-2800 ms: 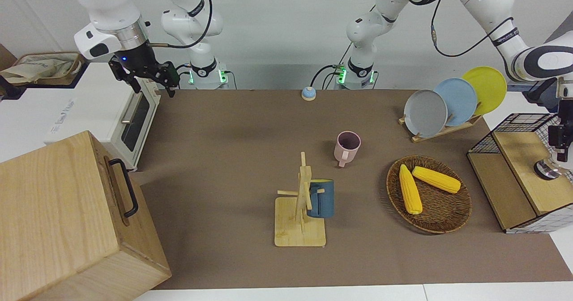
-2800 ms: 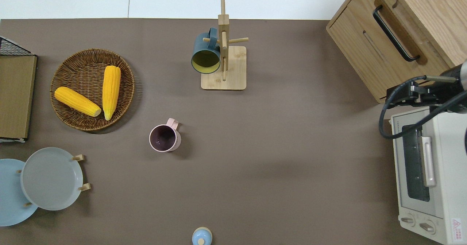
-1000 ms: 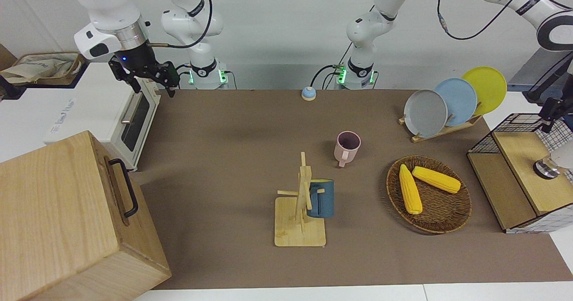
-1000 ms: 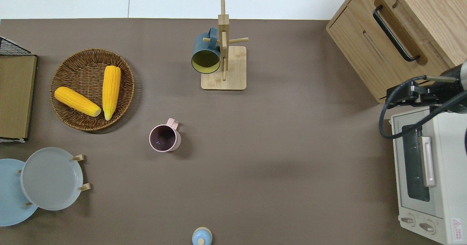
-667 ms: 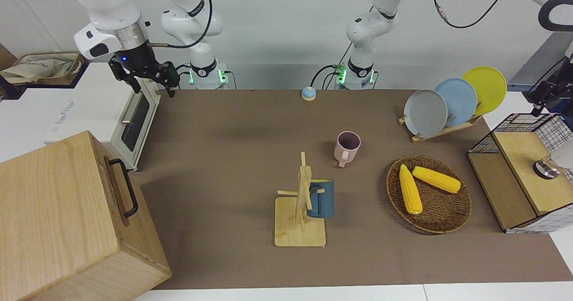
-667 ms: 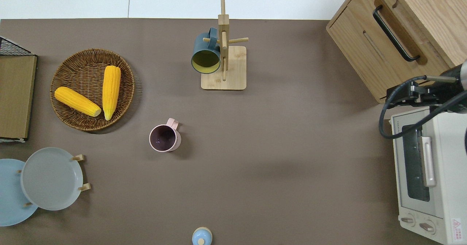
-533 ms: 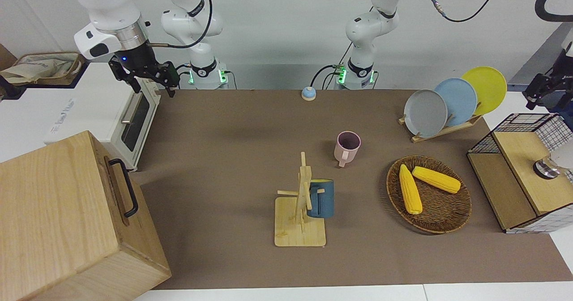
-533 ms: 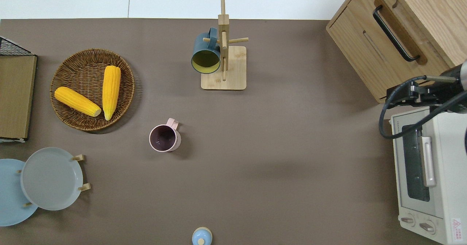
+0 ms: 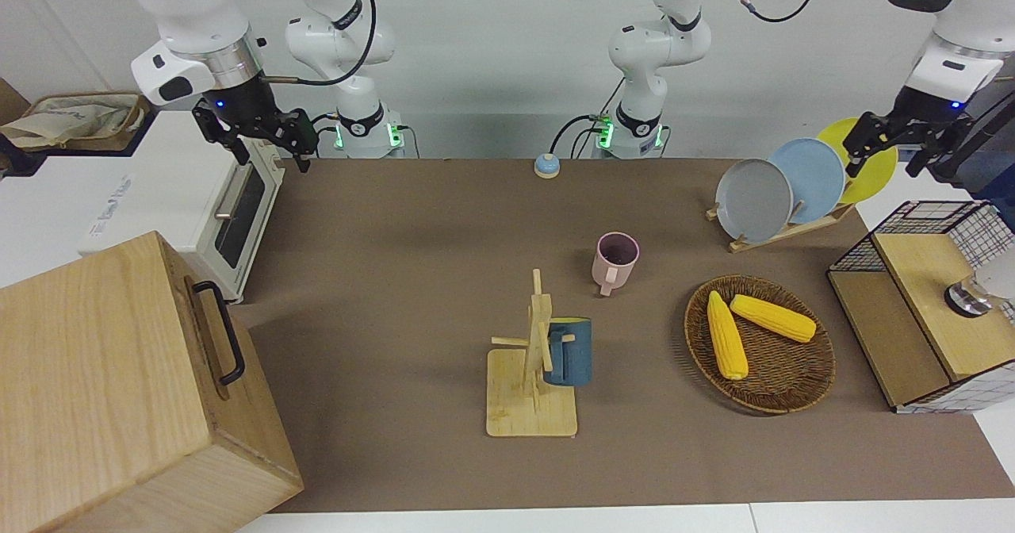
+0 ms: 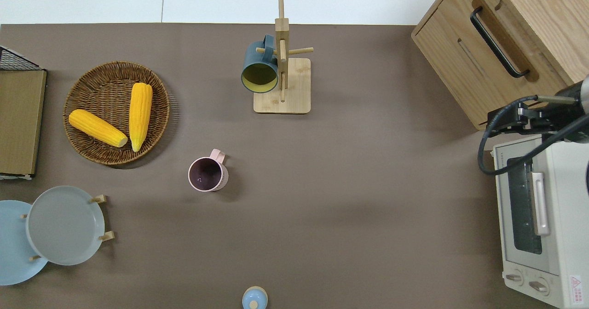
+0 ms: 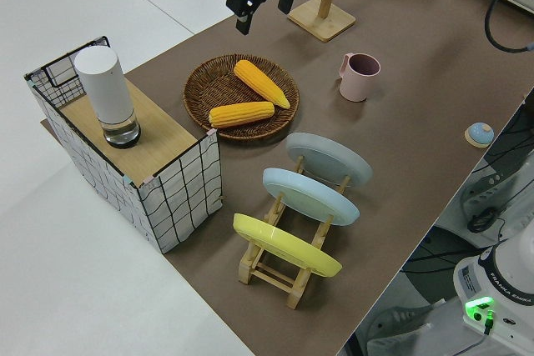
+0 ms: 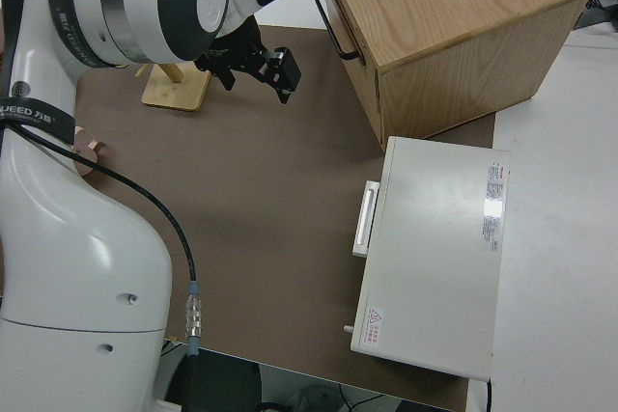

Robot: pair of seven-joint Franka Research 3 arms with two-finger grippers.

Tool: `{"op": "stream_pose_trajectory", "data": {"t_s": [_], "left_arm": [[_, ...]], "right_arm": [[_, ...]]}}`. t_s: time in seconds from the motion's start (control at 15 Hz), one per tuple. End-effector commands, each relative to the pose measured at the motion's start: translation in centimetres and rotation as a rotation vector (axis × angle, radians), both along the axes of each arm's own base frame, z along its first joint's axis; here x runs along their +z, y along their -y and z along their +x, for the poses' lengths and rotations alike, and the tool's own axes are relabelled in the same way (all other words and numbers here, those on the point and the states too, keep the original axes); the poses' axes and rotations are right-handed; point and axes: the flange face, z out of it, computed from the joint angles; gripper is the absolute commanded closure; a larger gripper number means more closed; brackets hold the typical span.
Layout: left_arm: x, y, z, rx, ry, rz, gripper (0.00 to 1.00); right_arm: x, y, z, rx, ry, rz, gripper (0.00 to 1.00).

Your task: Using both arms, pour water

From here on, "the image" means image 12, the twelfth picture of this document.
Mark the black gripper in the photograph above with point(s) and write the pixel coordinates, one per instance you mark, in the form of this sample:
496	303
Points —
236	55

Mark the pink mug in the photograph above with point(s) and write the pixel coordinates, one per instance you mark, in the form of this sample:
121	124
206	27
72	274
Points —
89	146

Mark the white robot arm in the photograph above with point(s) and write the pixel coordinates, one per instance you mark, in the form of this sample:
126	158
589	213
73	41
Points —
72	248

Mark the brown table mat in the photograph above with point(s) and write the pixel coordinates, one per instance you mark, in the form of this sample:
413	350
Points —
265	166

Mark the wooden mug stand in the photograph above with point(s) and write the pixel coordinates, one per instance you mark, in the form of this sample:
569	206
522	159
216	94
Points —
169	93

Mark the large wooden box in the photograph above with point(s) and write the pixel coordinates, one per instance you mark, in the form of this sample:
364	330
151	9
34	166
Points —
458	7

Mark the white toaster oven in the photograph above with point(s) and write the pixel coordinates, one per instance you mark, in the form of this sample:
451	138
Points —
434	248

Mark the black floor equipment box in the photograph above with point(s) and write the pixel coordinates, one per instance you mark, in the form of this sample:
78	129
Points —
217	383

